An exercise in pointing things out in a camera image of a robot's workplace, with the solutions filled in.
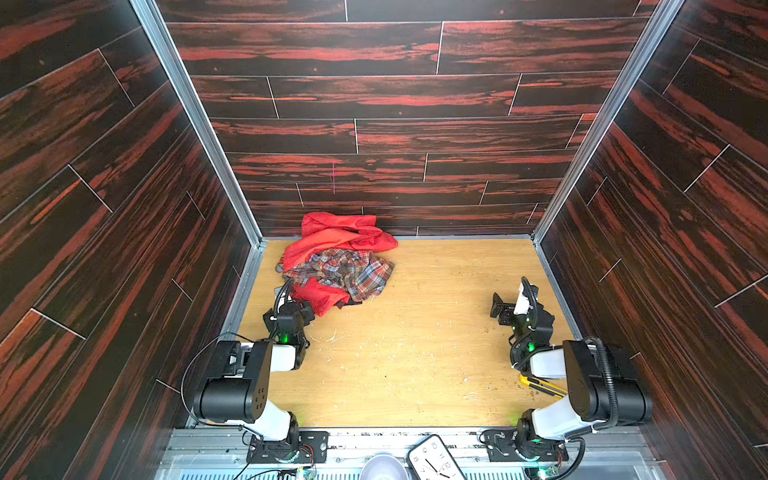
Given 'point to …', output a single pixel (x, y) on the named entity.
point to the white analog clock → (432, 460)
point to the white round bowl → (383, 467)
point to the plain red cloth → (327, 231)
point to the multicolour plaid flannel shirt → (361, 274)
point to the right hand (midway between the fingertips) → (518, 295)
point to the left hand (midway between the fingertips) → (289, 304)
